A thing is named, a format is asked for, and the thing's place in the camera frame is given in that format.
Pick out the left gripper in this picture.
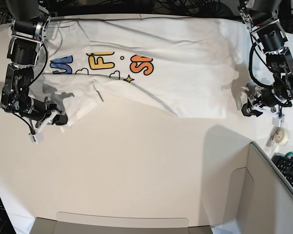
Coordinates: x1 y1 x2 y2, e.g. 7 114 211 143
241 84 292 117

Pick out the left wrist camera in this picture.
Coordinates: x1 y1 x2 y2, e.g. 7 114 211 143
272 115 285 128

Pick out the clear tape dispenser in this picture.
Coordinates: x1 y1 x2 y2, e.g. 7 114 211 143
266 127 290 153

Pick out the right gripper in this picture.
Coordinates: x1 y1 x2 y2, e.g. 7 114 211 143
28 97 68 134

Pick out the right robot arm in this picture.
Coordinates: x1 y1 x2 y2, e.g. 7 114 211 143
0 0 68 136

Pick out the black computer keyboard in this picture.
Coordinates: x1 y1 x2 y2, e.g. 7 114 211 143
272 154 293 187

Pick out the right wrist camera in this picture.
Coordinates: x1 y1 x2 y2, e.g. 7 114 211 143
29 133 44 144

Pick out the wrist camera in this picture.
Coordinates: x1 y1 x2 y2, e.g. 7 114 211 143
272 115 285 128
29 133 44 144

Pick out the grey cardboard box right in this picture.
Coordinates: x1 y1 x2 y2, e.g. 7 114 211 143
211 142 293 234

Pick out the white printed t-shirt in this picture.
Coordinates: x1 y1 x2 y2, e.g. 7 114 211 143
30 18 245 131

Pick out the green tape roll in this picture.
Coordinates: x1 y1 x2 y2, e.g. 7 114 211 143
285 152 293 160

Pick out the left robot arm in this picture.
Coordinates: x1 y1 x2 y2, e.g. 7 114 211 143
239 0 293 118

